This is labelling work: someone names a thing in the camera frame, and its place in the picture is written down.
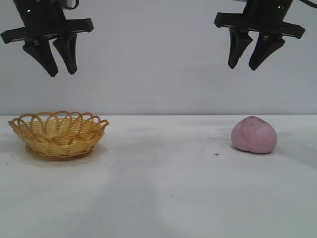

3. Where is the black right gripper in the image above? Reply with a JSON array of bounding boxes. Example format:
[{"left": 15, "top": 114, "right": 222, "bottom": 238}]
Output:
[{"left": 214, "top": 0, "right": 306, "bottom": 71}]

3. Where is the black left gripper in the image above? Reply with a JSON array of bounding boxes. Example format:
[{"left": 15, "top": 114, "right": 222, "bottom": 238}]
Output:
[{"left": 0, "top": 0, "right": 94, "bottom": 77}]

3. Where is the pink peach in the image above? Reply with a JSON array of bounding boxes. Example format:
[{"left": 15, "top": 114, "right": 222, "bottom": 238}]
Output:
[{"left": 230, "top": 116, "right": 277, "bottom": 155}]

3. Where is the yellow woven plastic basket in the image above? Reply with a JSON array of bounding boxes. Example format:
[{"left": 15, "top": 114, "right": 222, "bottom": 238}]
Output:
[{"left": 8, "top": 111, "right": 109, "bottom": 161}]

